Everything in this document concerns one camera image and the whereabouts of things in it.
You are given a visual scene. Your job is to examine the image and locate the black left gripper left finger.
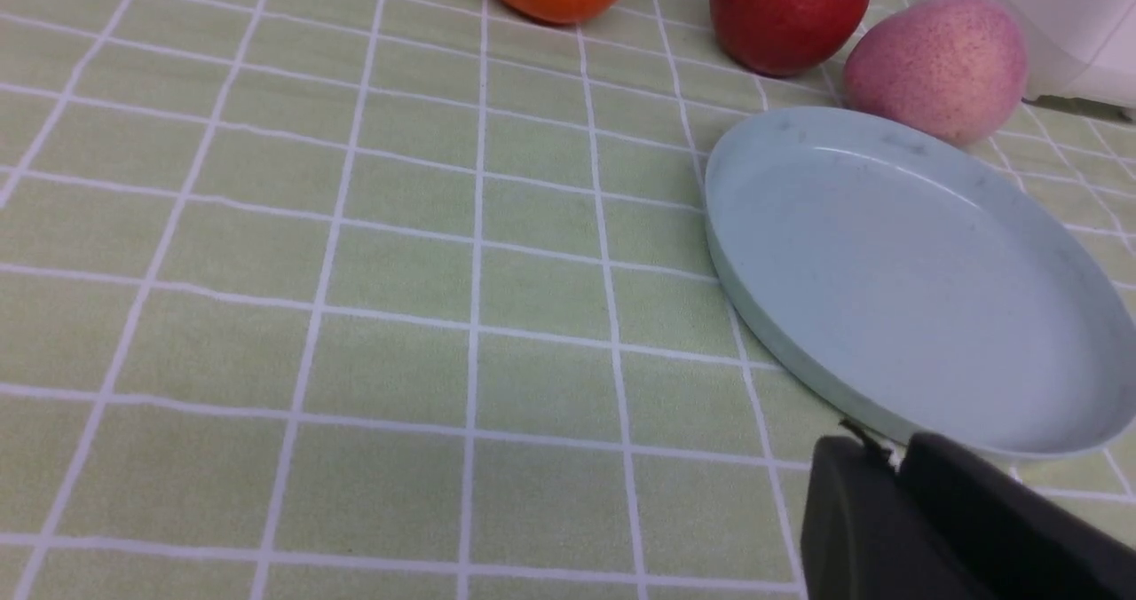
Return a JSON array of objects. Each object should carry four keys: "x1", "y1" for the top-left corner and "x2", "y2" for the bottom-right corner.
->
[{"x1": 801, "y1": 420, "x2": 994, "y2": 599}]

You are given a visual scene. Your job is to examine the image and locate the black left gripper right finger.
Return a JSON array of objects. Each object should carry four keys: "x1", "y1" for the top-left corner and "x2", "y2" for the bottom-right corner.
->
[{"x1": 897, "y1": 431, "x2": 1135, "y2": 599}]

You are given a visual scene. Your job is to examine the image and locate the light blue plate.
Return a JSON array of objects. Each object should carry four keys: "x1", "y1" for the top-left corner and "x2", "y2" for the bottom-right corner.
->
[{"x1": 705, "y1": 107, "x2": 1135, "y2": 460}]

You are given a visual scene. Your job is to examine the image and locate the pink peach with leaf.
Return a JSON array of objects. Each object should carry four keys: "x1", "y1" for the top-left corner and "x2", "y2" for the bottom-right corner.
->
[{"x1": 843, "y1": 0, "x2": 1028, "y2": 147}]

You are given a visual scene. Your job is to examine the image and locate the red apple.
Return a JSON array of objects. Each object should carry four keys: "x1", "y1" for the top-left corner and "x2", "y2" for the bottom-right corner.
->
[{"x1": 707, "y1": 0, "x2": 870, "y2": 78}]

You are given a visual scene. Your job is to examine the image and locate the white two-slot toaster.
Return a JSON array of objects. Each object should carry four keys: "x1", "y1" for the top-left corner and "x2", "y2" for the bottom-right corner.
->
[{"x1": 995, "y1": 0, "x2": 1133, "y2": 114}]

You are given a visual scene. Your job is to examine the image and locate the green checkered tablecloth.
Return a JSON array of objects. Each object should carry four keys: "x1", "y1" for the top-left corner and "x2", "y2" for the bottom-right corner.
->
[{"x1": 0, "y1": 0, "x2": 1136, "y2": 600}]

